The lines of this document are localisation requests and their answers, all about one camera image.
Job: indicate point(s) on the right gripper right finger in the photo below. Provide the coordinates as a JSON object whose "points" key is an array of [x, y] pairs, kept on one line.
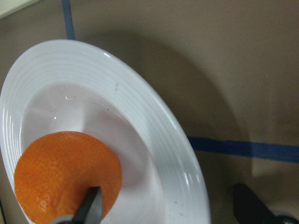
{"points": [[248, 208]]}

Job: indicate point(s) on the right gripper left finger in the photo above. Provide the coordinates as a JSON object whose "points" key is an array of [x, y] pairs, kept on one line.
{"points": [[91, 208]]}

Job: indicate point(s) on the orange fruit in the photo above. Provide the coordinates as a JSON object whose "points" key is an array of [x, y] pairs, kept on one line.
{"points": [[54, 173]]}

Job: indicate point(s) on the white ribbed plate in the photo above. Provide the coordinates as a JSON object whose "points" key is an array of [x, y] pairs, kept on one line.
{"points": [[65, 85]]}

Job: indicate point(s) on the cream bear tray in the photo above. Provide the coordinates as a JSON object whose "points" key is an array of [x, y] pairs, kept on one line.
{"points": [[8, 7]]}

